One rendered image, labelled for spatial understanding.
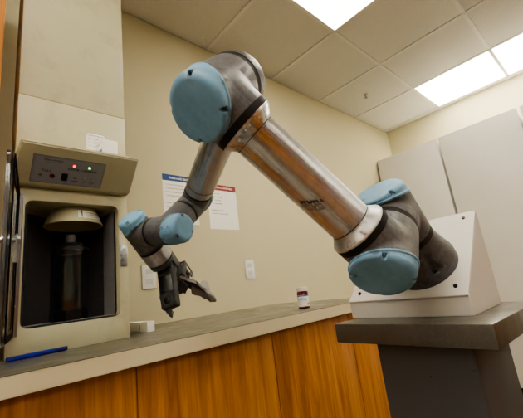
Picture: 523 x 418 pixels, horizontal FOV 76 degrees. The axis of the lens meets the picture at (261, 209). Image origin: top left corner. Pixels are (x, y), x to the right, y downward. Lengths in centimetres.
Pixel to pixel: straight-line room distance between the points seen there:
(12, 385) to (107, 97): 95
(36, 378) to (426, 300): 80
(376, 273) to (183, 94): 44
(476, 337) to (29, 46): 143
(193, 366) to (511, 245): 275
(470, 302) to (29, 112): 128
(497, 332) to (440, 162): 287
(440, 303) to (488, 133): 272
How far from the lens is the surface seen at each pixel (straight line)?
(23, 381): 84
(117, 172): 119
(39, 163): 114
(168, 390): 97
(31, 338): 114
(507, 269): 329
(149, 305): 170
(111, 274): 125
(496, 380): 84
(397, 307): 84
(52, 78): 137
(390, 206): 70
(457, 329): 69
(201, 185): 85
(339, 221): 59
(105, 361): 87
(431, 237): 79
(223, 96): 53
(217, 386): 105
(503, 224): 329
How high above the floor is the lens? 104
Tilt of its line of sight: 13 degrees up
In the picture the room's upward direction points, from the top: 7 degrees counter-clockwise
